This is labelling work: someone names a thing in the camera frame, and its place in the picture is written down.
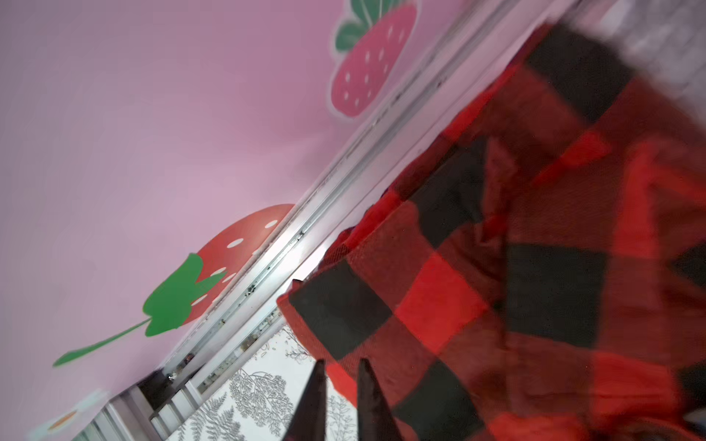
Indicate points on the left side aluminium rail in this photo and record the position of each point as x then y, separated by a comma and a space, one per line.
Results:
458, 68

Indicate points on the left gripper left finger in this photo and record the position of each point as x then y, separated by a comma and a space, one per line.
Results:
309, 420

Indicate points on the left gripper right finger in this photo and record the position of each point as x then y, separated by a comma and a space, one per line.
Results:
375, 419

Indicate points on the red black plaid shirt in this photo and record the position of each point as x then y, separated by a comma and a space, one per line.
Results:
538, 273

